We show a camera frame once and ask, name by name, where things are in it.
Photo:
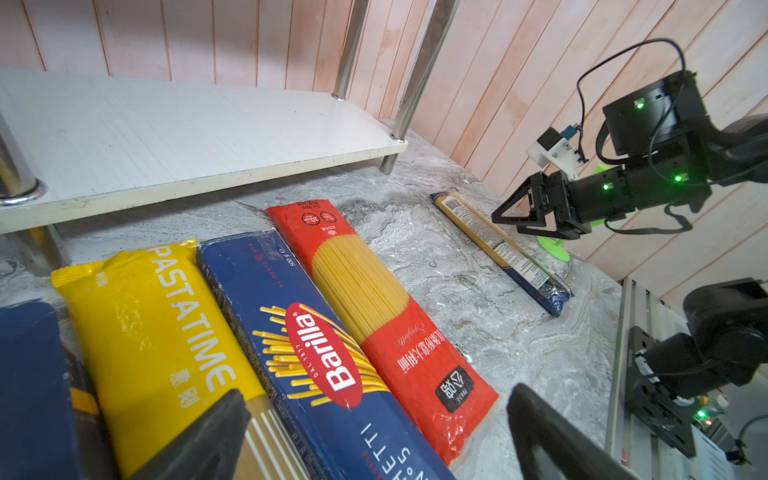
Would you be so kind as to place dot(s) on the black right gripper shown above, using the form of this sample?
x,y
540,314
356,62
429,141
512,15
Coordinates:
x,y
574,204

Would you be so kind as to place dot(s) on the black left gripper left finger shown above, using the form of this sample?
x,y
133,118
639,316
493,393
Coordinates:
x,y
207,449

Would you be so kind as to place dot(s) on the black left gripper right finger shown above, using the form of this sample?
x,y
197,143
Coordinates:
x,y
549,447

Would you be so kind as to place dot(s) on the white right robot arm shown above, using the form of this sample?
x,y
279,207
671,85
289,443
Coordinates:
x,y
661,149

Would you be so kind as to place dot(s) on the yellow pasta bag left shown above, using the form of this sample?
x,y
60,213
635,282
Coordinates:
x,y
161,353

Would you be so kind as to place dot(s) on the dark blue pasta box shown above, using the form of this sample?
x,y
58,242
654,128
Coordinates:
x,y
51,421

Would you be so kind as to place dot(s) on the white two-tier shelf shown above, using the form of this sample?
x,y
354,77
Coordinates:
x,y
75,146

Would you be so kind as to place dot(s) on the green plastic goblet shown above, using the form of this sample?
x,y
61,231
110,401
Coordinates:
x,y
554,247

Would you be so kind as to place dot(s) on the clear blue spaghetti bag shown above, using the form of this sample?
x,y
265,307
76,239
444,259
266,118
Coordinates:
x,y
548,289

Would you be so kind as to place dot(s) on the red spaghetti bag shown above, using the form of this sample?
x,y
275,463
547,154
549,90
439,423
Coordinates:
x,y
439,390

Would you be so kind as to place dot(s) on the blue Barilla spaghetti box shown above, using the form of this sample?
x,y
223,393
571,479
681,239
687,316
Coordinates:
x,y
331,401

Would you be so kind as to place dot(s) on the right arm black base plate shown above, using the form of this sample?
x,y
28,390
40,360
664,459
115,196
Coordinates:
x,y
651,402

